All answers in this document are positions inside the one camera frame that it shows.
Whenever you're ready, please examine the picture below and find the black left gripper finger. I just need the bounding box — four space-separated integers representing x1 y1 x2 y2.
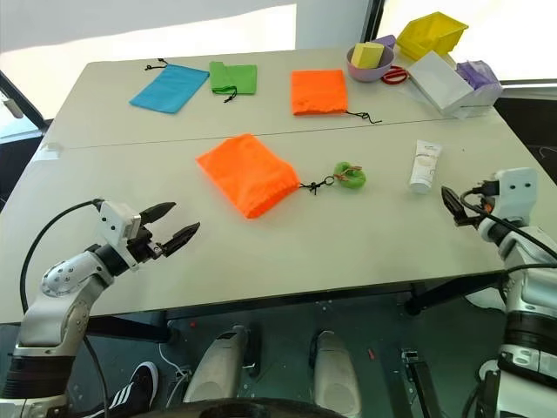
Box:
160 221 202 259
139 201 178 226

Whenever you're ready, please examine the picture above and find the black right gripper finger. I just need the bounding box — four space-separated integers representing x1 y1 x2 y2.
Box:
440 185 467 226

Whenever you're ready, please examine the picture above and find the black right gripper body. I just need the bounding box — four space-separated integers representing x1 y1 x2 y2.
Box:
460 177 500 227

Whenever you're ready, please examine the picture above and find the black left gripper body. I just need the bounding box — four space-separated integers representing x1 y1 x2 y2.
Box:
127 226 168 265

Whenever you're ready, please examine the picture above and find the white cream tube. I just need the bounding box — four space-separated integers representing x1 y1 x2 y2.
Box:
408 138 444 194

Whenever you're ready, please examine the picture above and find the green round plush toy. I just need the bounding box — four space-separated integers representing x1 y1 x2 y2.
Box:
332 161 367 191

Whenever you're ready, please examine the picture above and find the white cardboard box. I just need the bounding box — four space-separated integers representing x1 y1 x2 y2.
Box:
406 50 485 117

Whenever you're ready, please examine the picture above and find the grey left robot foot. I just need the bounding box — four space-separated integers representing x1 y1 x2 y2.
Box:
182 324 252 404

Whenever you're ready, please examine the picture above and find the grey robot foot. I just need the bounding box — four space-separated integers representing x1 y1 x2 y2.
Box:
182 324 252 404
312 329 363 418

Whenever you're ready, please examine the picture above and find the black sneaker with white stripes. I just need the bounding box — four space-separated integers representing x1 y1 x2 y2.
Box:
107 361 160 412

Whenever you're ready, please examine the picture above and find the purple bowl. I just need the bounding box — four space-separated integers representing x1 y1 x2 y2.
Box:
346 44 396 83

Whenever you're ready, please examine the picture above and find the yellow plastic bin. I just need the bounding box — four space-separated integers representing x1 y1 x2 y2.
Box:
396 11 470 60

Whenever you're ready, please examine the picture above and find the yellow sponge block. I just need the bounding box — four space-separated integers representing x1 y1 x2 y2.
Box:
351 42 386 70

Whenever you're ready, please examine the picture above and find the grey right robot foot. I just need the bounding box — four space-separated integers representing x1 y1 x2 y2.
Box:
312 329 363 418

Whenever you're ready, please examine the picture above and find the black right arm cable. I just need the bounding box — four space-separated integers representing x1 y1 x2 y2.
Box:
459 187 557 314

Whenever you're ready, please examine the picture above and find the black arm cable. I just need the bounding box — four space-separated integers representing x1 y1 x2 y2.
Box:
18 199 110 418
459 187 557 314

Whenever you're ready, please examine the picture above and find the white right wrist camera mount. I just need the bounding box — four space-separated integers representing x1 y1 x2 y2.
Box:
491 167 538 214

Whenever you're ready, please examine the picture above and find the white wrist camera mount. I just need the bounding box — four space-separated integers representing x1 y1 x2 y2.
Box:
491 167 538 214
97 200 143 272

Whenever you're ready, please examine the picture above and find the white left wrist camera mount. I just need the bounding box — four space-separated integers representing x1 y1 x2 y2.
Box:
97 200 143 272

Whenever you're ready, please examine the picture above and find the large orange drawstring bag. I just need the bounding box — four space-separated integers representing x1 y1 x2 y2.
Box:
195 132 301 220

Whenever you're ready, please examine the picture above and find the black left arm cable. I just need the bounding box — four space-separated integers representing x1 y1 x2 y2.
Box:
18 199 110 418

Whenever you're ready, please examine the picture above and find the blue drawstring bag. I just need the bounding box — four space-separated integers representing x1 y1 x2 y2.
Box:
129 57 211 115

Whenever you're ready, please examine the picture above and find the white floor cable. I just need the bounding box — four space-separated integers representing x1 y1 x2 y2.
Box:
158 342 192 404

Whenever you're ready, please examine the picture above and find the black table frame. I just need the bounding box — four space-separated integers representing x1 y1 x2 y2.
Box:
84 269 510 343

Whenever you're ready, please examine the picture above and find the red ring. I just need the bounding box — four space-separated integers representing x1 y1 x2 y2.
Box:
381 65 411 85

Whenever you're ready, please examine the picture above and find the green drawstring bag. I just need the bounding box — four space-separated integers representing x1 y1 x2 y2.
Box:
209 60 258 104

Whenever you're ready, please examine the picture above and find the flat orange drawstring bag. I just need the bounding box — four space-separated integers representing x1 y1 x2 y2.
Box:
290 69 383 125

